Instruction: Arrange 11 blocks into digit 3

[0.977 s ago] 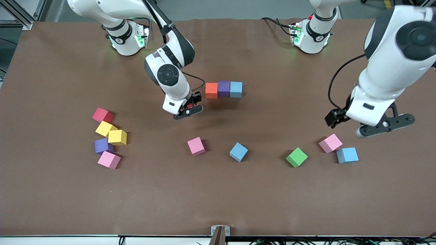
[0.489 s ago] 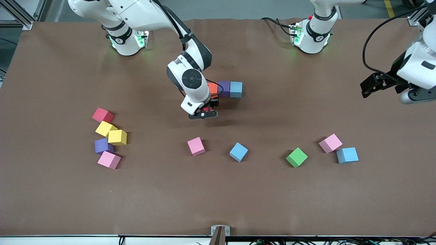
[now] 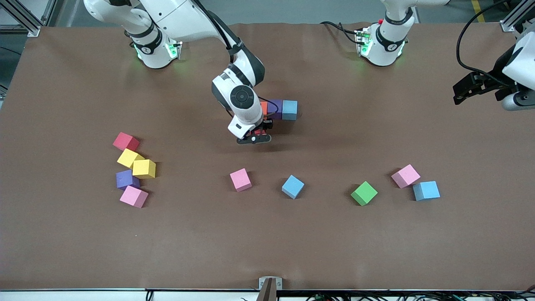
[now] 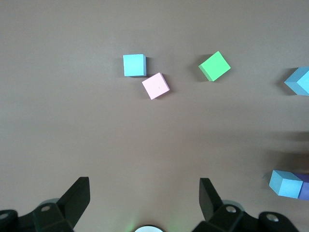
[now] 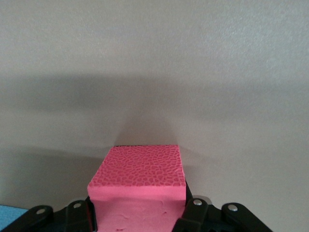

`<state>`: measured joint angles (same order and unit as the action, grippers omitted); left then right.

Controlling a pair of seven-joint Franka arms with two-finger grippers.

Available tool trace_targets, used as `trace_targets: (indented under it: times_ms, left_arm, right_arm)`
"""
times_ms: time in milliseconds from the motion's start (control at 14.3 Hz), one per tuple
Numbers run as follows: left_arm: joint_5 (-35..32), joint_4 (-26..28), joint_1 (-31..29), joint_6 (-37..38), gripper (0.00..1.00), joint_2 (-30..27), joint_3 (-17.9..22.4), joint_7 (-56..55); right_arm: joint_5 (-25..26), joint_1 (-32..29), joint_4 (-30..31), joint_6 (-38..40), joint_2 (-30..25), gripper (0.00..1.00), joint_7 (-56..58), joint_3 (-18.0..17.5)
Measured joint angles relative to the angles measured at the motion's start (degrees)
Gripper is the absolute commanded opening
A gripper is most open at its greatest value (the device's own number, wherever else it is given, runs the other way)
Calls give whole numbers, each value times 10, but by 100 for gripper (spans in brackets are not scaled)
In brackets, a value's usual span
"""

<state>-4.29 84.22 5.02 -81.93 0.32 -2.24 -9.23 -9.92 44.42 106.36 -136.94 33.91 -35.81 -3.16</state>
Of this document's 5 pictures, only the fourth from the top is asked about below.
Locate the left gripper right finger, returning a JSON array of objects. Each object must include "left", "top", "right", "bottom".
[{"left": 193, "top": 178, "right": 258, "bottom": 232}]

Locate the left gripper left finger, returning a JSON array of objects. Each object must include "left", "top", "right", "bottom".
[{"left": 32, "top": 176, "right": 91, "bottom": 232}]

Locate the green foam cube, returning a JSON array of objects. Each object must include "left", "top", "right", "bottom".
[{"left": 198, "top": 50, "right": 232, "bottom": 83}]

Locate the purple foam cube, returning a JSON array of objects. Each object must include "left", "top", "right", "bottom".
[{"left": 293, "top": 172, "right": 309, "bottom": 201}]

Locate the blue foam cube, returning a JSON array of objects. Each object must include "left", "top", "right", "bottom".
[
  {"left": 123, "top": 54, "right": 147, "bottom": 78},
  {"left": 268, "top": 169, "right": 304, "bottom": 200},
  {"left": 283, "top": 66, "right": 309, "bottom": 96}
]

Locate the pale pink foam cube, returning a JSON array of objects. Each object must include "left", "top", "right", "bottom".
[{"left": 141, "top": 72, "right": 171, "bottom": 101}]

